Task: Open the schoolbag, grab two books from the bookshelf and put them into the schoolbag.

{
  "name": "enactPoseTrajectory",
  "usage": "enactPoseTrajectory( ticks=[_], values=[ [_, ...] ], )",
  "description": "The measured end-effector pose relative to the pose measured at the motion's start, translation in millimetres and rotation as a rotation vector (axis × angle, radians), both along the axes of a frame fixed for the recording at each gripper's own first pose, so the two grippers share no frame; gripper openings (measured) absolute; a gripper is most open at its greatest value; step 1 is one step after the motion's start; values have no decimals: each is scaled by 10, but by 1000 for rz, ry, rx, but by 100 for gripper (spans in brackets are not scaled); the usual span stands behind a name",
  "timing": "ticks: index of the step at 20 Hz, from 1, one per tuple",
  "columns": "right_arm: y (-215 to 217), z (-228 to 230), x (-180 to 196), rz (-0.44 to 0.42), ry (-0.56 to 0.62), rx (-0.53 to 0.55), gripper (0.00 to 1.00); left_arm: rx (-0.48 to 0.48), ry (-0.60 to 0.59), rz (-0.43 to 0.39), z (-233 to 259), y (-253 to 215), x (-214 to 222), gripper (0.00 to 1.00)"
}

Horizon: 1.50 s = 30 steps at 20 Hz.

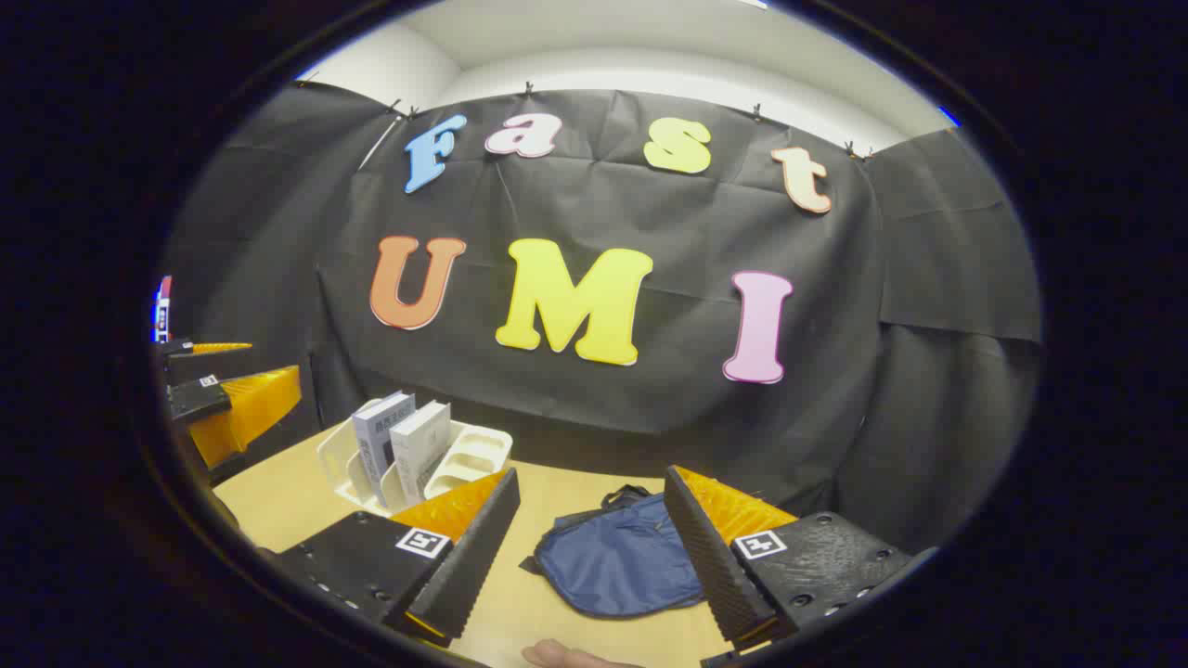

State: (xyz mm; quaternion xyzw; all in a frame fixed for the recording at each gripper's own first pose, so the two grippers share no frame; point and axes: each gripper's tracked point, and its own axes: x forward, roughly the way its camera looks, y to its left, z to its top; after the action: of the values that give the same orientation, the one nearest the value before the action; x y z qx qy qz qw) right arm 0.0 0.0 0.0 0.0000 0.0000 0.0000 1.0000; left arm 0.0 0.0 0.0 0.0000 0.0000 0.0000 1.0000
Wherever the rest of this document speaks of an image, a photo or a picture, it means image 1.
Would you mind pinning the grey cover book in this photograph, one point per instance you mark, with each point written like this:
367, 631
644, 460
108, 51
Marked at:
376, 445

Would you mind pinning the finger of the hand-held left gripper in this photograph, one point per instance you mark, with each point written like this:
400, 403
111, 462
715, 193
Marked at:
251, 404
218, 349

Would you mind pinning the white plastic bookshelf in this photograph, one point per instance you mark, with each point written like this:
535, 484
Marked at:
478, 455

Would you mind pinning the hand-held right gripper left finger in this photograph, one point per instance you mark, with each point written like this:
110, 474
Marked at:
469, 566

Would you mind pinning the blue schoolbag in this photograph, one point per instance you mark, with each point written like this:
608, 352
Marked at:
613, 557

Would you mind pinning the black backdrop cloth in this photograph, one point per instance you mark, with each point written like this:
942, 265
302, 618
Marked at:
575, 204

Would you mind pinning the white cover book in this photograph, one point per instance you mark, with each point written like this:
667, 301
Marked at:
419, 445

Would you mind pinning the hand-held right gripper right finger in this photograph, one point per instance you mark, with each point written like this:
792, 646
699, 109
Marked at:
701, 557

